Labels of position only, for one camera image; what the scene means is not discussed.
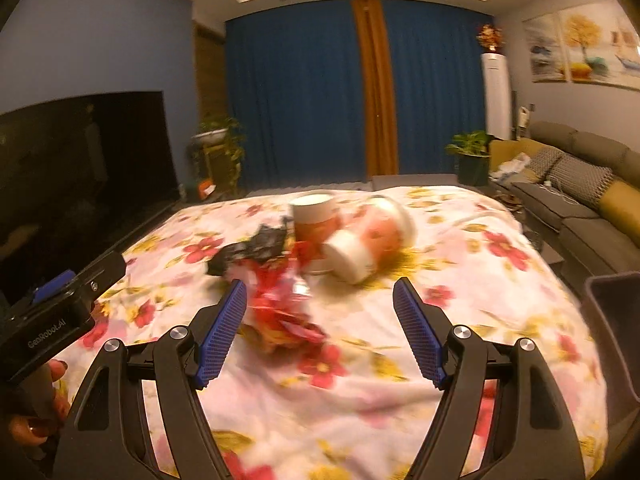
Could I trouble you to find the potted plant in dark pot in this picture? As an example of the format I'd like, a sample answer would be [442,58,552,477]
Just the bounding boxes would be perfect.
[445,131,493,187]

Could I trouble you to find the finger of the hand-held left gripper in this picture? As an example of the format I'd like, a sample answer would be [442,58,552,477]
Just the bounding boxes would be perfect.
[74,251,126,295]

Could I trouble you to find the peach print paper bowl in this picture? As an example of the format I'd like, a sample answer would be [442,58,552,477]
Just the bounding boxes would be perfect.
[362,195,418,261]

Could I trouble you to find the gold plant stand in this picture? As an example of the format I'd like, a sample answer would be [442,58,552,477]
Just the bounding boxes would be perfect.
[202,142,233,193]

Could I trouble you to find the orange paper cup white rim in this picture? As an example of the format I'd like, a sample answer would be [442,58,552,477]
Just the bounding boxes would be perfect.
[289,189,343,248]

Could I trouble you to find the orange curtain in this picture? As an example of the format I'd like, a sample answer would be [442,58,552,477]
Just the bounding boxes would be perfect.
[351,0,399,181]

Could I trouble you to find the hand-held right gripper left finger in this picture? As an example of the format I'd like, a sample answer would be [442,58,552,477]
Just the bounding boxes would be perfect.
[52,278,248,480]

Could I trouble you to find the white standing air conditioner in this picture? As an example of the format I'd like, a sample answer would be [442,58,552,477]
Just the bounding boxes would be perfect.
[481,52,512,141]

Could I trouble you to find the black flat television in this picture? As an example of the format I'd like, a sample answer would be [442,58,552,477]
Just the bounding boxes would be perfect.
[0,91,181,306]

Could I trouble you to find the small patterned grey cushion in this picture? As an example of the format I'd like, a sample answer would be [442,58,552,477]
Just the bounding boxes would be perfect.
[522,146,565,181]

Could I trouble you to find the red flower decoration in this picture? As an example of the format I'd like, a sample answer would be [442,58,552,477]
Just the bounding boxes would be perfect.
[475,22,505,53]

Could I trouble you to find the grey sofa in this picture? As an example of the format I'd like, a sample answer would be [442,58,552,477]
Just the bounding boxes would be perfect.
[487,120,640,278]

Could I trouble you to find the person's left hand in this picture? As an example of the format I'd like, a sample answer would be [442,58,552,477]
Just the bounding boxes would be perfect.
[7,359,71,448]

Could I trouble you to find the black plastic bag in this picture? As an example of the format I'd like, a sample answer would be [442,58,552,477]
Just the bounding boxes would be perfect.
[206,216,293,277]

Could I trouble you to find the grey toned wall painting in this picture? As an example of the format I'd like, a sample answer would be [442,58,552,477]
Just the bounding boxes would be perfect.
[522,14,571,83]

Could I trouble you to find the grey trash bin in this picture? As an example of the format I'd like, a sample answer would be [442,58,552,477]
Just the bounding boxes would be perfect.
[582,271,640,441]

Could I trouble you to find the mustard cushion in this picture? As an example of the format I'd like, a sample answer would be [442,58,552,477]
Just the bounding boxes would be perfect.
[597,180,640,231]

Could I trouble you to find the large patterned grey cushion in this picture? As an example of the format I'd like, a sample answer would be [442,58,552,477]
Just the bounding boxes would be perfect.
[547,154,615,208]

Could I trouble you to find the red plastic wrapper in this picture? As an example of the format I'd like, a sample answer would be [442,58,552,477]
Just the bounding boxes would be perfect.
[240,242,331,356]

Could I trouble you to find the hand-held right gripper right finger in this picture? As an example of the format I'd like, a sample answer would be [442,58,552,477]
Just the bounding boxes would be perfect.
[392,276,586,480]

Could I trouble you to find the golden tree wall painting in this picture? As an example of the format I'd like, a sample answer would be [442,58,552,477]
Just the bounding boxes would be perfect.
[559,2,640,92]

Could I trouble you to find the trailing plant in white pot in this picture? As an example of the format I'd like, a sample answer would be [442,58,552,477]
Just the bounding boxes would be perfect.
[187,115,246,196]

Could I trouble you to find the blue curtain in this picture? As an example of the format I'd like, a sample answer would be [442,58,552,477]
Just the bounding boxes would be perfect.
[382,0,496,186]
[225,0,371,193]

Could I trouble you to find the red patterned paper cup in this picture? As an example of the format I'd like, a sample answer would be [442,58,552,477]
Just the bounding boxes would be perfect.
[320,229,373,286]

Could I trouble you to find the white clothes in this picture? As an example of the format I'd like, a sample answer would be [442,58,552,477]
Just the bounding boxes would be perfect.
[492,152,531,181]

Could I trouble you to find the floral printed blanket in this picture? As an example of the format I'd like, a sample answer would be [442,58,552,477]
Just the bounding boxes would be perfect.
[50,185,608,480]

